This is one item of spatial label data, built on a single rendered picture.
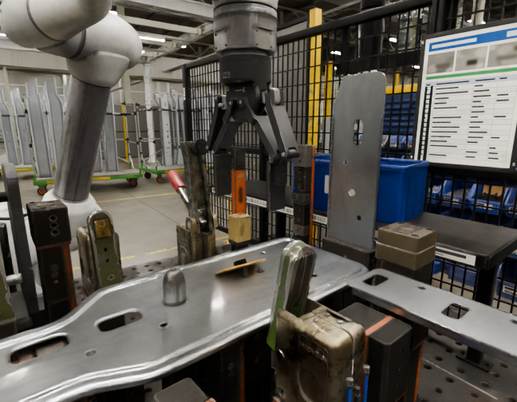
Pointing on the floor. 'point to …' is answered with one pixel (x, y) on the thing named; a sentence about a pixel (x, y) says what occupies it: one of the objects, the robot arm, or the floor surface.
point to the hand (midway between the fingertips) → (246, 194)
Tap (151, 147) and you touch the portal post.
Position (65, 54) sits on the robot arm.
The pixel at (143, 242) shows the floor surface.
